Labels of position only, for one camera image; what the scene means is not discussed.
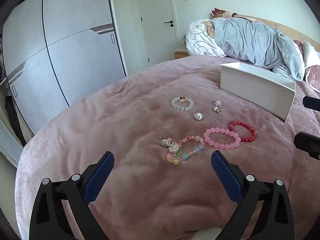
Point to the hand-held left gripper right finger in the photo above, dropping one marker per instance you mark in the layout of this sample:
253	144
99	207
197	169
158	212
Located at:
226	173

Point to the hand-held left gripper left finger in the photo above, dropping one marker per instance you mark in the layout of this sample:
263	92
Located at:
98	177

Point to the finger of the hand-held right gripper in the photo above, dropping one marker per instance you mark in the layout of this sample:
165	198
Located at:
307	143
311	103

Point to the white rectangular box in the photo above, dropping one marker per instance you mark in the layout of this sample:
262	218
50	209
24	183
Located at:
250	90

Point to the pink pillow with white trim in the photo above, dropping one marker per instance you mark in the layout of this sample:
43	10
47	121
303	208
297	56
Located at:
312	75

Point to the pink bedspread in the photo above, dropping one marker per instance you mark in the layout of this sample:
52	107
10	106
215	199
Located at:
125	120

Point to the grey white seashell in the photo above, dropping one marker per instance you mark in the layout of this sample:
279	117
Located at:
198	116

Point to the white seashell with brown edge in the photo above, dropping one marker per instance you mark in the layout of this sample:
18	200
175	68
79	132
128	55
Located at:
164	143

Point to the silver flower earring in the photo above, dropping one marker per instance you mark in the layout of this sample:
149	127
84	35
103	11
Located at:
218	103

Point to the wooden headboard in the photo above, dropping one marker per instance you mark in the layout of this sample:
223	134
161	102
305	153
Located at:
287	30

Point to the grey blanket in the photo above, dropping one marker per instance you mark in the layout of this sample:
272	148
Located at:
250	42

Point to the grey sliding wardrobe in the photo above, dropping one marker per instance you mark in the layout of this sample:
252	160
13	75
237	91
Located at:
75	55

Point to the wooden nightstand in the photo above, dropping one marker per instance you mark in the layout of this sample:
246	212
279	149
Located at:
181	54

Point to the white cartoon print pillow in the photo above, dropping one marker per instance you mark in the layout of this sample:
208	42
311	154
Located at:
200	40

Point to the plush toy with red bow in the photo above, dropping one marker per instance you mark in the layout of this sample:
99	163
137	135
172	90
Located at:
217	12

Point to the white room door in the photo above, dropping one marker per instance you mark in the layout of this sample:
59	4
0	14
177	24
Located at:
157	30

